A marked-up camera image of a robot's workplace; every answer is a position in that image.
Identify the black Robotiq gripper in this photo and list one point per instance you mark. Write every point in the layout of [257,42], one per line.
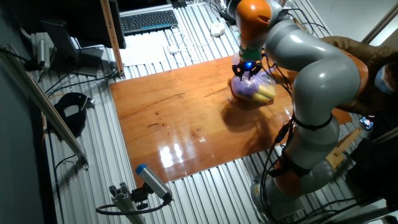
[247,67]

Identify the purple plastic bag of things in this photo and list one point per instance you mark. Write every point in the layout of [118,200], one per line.
[248,88]

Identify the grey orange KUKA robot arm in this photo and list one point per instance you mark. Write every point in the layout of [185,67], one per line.
[323,77]

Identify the white lumpy plastic object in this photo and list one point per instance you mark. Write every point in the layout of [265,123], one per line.
[217,29]

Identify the black round drum device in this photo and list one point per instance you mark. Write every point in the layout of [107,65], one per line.
[226,12]

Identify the white charger adapter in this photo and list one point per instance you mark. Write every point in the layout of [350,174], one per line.
[173,50]

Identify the brown wooden board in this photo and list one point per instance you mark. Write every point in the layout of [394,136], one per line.
[174,124]

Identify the white paper sheet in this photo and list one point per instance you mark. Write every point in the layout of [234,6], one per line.
[140,49]

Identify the black computer keyboard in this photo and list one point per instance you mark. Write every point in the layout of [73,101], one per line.
[149,21]

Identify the light wooden block piece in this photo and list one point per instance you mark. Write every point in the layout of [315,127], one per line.
[339,152]

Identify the smartphone with lit screen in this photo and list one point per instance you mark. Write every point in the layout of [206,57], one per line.
[366,122]

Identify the person in brown jacket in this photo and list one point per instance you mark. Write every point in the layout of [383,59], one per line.
[379,53]

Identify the blue face mask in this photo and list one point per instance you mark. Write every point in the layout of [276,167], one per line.
[383,82]

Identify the wooden stick upright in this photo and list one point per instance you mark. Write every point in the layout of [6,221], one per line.
[112,37]

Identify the black computer monitor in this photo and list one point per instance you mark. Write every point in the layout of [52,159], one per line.
[77,18]

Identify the black headset shaped clamp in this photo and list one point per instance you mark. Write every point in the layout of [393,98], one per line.
[73,119]

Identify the black monitor stand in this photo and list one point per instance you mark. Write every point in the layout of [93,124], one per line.
[62,43]

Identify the grey metal cylinder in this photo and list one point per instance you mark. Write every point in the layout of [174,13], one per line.
[43,53]

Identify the slanted metal frame post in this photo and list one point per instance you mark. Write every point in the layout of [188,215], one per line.
[381,21]

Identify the grey camera with blue end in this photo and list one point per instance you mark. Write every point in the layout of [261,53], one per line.
[154,182]

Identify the black camera bracket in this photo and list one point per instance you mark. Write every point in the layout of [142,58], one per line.
[140,195]

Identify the aluminium camera mount profile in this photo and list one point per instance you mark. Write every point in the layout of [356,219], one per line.
[124,202]

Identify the long aluminium rail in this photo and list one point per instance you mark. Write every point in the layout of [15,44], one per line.
[40,99]

